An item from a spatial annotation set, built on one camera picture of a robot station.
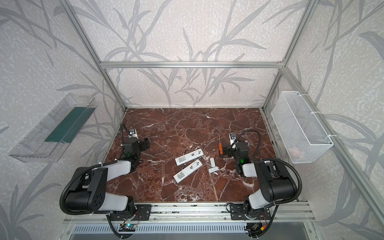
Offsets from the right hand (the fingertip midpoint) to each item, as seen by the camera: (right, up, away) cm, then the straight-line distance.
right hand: (233, 137), depth 95 cm
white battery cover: (-14, -14, -4) cm, 20 cm away
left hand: (-59, +3, -2) cm, 59 cm away
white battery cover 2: (-13, -19, -6) cm, 24 cm away
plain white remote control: (-28, -12, -3) cm, 31 cm away
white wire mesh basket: (+22, +5, -33) cm, 40 cm away
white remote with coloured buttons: (-33, -21, -10) cm, 41 cm away
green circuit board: (-56, -41, -24) cm, 73 cm away
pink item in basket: (+25, -4, -22) cm, 34 cm away
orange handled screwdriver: (-8, -6, +2) cm, 10 cm away
